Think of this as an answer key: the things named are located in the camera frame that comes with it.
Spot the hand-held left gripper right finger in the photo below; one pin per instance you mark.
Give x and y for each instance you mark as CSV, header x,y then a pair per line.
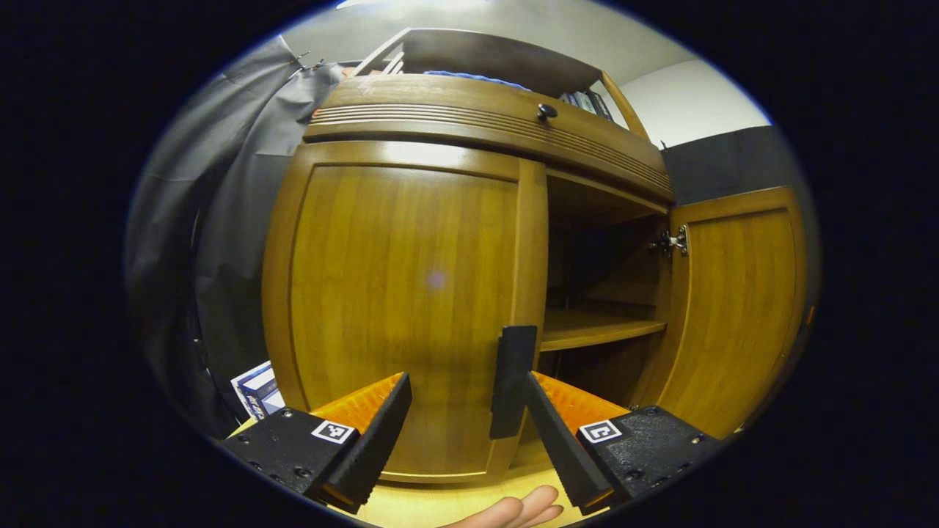
x,y
565,447

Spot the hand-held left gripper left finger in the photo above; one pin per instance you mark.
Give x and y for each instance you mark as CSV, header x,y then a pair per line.
x,y
381,440

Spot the wooden shoe cabinet door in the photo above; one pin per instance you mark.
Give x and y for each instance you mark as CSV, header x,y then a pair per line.
x,y
733,315
403,293

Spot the wooden cabinet shelf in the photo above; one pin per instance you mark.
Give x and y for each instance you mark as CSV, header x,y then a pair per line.
x,y
587,328

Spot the metal door hinge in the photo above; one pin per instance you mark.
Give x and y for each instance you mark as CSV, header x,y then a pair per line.
x,y
671,242

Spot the wooden cabinet drawer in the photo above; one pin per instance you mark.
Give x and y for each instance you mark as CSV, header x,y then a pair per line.
x,y
411,95

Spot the blue product box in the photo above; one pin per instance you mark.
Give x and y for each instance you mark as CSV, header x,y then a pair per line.
x,y
264,403

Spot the white product box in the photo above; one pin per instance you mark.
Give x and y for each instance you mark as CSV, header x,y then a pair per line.
x,y
253,378

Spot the black backdrop cloth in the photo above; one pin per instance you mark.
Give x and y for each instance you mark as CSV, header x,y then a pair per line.
x,y
220,220

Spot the black drawer knob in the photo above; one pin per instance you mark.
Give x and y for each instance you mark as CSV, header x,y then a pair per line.
x,y
546,111

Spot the black spine book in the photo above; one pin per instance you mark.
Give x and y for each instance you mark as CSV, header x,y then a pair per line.
x,y
601,106

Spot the grey spine book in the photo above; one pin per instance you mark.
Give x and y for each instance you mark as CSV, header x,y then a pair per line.
x,y
585,103

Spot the blue cover book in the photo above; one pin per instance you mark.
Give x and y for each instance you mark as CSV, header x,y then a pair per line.
x,y
568,99

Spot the blue towel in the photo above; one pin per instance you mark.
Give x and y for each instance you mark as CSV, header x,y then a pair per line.
x,y
469,75

